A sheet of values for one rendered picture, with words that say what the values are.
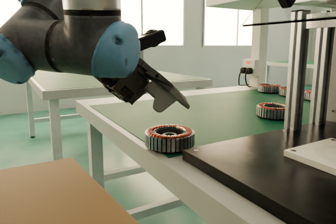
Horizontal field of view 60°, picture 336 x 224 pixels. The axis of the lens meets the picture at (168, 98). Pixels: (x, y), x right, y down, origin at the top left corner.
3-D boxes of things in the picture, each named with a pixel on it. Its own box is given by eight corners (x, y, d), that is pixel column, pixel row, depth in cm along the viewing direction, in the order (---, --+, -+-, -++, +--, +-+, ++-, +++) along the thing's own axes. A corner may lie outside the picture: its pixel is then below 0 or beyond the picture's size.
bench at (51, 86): (52, 224, 162) (42, 90, 149) (26, 136, 320) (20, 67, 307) (210, 179, 215) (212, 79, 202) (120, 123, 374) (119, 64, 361)
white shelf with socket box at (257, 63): (256, 100, 123) (262, -14, 115) (203, 89, 155) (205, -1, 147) (308, 93, 140) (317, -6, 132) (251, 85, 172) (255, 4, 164)
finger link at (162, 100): (175, 127, 57) (138, 100, 58) (192, 103, 58) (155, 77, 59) (176, 124, 54) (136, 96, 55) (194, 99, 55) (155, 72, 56)
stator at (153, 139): (158, 158, 59) (157, 140, 58) (137, 142, 68) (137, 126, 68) (204, 149, 64) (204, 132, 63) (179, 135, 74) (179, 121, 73)
